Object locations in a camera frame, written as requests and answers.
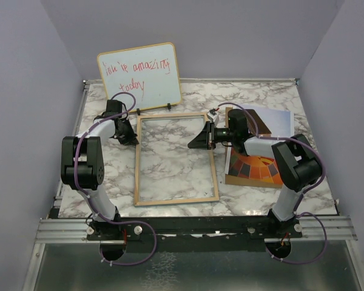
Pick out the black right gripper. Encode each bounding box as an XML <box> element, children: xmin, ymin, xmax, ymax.
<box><xmin>189</xmin><ymin>121</ymin><xmax>235</xmax><ymax>150</ymax></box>

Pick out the wooden picture frame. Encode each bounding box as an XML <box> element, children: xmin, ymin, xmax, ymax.
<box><xmin>134</xmin><ymin>112</ymin><xmax>219</xmax><ymax>207</ymax></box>

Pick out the colourful balloon photo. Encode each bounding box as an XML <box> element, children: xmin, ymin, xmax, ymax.
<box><xmin>224</xmin><ymin>104</ymin><xmax>292</xmax><ymax>186</ymax></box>

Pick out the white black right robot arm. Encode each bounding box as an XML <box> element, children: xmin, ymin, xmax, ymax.
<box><xmin>187</xmin><ymin>108</ymin><xmax>326</xmax><ymax>237</ymax></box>

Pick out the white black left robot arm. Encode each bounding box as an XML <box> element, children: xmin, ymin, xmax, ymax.
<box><xmin>61</xmin><ymin>99</ymin><xmax>139</xmax><ymax>239</ymax></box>

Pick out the yellow framed whiteboard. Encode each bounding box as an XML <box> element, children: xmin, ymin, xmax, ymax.
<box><xmin>97</xmin><ymin>42</ymin><xmax>182</xmax><ymax>112</ymax></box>

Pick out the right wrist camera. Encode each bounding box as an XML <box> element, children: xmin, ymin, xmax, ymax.
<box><xmin>206</xmin><ymin>108</ymin><xmax>219</xmax><ymax>125</ymax></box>

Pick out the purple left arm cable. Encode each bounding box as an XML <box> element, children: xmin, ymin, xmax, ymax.
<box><xmin>72</xmin><ymin>92</ymin><xmax>158</xmax><ymax>267</ymax></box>

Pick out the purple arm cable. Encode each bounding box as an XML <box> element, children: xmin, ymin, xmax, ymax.
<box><xmin>215</xmin><ymin>102</ymin><xmax>329</xmax><ymax>265</ymax></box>
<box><xmin>72</xmin><ymin>92</ymin><xmax>158</xmax><ymax>267</ymax></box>

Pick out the aluminium table edge rail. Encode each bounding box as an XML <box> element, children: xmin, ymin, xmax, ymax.
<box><xmin>52</xmin><ymin>80</ymin><xmax>90</xmax><ymax>210</ymax></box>

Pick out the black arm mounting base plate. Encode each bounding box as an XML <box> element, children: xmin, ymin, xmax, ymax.
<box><xmin>87</xmin><ymin>216</ymin><xmax>302</xmax><ymax>253</ymax></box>

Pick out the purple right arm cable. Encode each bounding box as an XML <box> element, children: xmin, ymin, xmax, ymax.
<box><xmin>215</xmin><ymin>102</ymin><xmax>329</xmax><ymax>265</ymax></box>

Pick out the front aluminium rail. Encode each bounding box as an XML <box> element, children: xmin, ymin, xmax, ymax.
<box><xmin>35</xmin><ymin>216</ymin><xmax>358</xmax><ymax>244</ymax></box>

